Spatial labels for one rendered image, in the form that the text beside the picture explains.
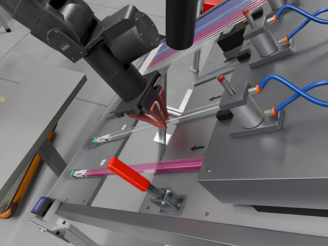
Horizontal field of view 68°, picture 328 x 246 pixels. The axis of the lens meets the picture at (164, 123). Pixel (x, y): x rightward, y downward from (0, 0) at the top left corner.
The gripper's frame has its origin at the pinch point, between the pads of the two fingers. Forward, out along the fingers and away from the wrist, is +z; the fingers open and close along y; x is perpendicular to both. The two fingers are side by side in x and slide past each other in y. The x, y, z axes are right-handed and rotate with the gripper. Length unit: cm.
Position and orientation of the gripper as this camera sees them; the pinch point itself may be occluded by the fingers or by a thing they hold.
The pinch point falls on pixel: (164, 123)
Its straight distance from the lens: 50.1
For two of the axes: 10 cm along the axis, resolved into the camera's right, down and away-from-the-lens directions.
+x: -7.2, 1.3, 6.8
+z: 5.8, 6.5, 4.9
